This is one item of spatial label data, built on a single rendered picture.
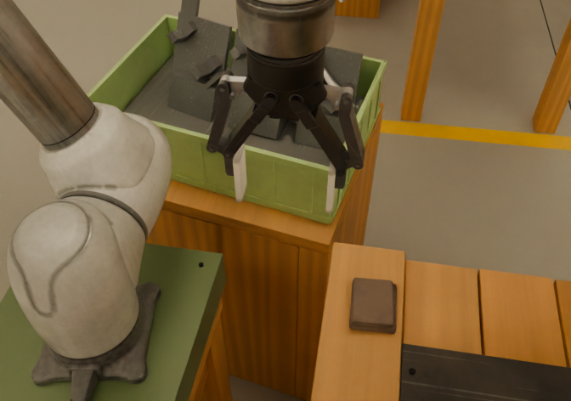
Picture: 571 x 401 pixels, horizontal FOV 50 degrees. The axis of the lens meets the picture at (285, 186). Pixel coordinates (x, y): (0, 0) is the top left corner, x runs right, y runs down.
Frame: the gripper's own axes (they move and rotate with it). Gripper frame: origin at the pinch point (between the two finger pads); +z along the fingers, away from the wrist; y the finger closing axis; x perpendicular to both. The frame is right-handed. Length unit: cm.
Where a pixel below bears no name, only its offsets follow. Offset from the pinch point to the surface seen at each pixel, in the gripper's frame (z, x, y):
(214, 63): 35, -72, 30
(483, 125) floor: 131, -177, -62
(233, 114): 43, -62, 23
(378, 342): 41.3, -5.5, -15.1
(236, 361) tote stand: 120, -38, 22
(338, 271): 41.2, -19.1, -6.9
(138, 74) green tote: 42, -74, 51
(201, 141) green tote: 36, -45, 26
